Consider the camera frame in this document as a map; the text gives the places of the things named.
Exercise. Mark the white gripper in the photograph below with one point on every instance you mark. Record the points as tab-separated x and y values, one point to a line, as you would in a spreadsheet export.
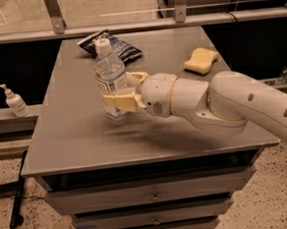
156	94

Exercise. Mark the clear plastic water bottle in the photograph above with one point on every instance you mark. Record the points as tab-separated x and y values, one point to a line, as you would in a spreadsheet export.
109	69

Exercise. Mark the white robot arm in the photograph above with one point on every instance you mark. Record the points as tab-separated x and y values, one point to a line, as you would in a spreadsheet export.
222	106

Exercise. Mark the yellow sponge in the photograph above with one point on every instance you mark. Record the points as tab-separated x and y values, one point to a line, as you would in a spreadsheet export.
201	60

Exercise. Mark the white pump dispenser bottle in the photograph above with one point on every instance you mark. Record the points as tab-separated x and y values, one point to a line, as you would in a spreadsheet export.
15	102

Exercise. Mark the blue chip bag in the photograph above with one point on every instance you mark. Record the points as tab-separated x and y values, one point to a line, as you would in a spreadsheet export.
124	50

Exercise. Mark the grey drawer cabinet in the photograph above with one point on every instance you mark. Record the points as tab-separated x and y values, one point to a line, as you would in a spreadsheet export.
74	146

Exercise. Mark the top grey drawer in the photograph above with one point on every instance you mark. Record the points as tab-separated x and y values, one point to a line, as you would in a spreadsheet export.
149	191

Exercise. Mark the middle grey drawer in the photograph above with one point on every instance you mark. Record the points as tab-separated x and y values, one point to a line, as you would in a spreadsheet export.
161	213

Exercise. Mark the black floor stand leg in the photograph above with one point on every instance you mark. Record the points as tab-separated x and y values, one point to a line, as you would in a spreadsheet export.
16	217

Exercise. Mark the metal window rail frame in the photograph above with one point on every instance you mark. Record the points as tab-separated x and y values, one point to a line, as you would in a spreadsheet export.
24	20

